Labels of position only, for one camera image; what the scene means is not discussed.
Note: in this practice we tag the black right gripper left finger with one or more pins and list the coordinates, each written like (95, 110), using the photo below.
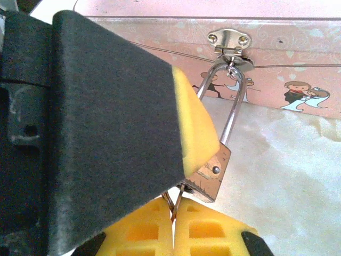
(138, 232)

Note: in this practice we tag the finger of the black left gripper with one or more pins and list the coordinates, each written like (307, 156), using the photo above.
(106, 120)

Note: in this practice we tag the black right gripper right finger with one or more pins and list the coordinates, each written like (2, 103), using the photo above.
(213, 232)

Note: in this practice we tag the brass padlock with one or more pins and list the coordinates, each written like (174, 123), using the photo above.
(210, 173)

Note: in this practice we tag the pink wedding couple tin box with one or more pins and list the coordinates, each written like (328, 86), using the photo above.
(279, 53)

